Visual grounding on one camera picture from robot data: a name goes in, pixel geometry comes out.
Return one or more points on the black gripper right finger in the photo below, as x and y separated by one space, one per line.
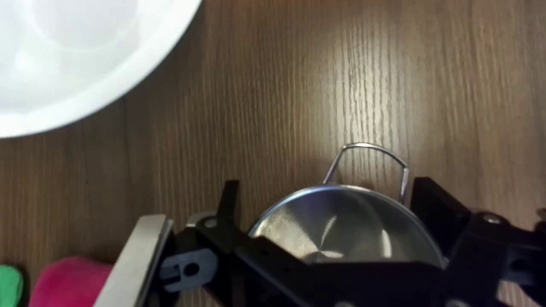
437 213

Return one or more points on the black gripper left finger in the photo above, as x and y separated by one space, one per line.
229 205

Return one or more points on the pink plush object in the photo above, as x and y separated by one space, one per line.
69 281

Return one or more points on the white plastic bowl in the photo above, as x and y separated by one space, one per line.
74 51

